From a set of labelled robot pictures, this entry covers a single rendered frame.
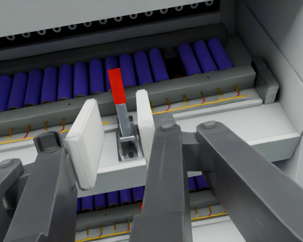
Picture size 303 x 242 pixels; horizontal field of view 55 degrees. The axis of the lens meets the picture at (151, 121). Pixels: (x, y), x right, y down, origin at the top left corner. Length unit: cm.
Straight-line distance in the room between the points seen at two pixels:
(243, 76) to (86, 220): 30
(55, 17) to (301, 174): 30
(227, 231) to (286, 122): 19
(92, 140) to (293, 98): 23
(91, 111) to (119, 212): 29
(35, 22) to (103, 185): 18
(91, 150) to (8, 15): 14
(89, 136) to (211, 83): 21
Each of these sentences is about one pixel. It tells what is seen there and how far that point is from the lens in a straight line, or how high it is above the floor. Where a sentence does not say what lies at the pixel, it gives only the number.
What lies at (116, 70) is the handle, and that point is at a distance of 29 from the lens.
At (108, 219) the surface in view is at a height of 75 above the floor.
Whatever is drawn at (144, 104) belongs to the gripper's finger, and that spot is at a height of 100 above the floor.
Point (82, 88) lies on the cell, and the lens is 37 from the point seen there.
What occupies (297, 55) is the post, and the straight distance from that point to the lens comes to 33.
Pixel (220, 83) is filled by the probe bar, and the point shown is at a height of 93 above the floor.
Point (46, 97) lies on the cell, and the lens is 38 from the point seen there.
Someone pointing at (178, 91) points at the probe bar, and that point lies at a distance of 34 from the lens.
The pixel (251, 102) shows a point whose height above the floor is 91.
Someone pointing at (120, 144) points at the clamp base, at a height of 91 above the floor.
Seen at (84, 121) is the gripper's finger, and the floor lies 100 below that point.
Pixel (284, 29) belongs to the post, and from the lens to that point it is 35.
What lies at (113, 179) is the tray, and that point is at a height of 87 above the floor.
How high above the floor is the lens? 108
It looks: 31 degrees down
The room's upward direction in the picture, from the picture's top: 10 degrees counter-clockwise
